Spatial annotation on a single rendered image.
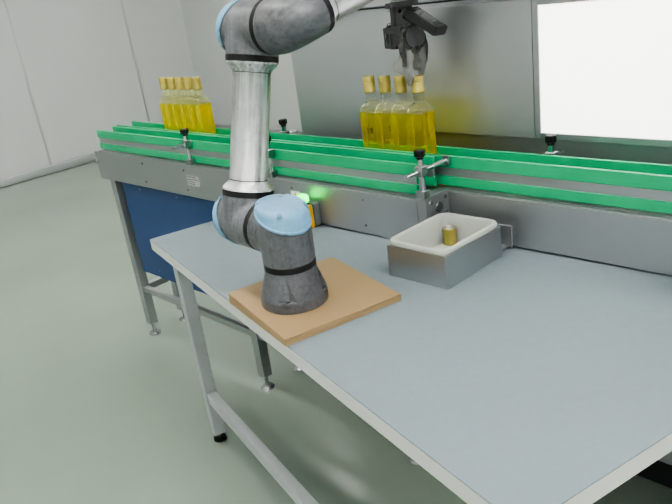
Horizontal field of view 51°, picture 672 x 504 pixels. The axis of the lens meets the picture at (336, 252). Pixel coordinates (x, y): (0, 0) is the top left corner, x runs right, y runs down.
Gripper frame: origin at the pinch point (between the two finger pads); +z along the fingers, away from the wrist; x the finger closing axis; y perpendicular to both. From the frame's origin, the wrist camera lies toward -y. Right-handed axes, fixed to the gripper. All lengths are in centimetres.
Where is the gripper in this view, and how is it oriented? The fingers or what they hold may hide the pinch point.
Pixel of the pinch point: (417, 79)
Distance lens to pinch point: 190.9
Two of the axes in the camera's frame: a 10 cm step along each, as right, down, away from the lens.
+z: 1.3, 9.2, 3.6
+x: -7.2, 3.4, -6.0
